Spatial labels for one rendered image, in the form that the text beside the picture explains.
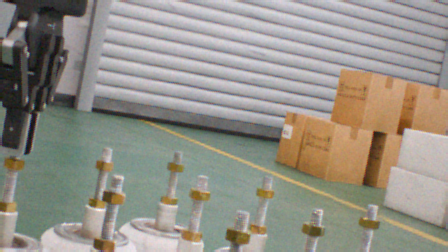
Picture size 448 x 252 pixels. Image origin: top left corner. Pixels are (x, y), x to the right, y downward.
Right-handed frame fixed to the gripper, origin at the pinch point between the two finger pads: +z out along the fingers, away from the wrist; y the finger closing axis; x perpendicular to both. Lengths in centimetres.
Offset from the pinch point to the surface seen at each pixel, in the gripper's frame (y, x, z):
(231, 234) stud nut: 11.8, 20.4, 2.4
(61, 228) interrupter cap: -9.7, 2.7, 9.7
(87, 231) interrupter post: -9.4, 5.4, 9.3
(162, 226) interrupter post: -19.8, 11.1, 9.3
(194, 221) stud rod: -4.4, 16.1, 5.1
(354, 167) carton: -362, 58, 26
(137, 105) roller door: -504, -92, 25
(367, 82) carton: -364, 56, -20
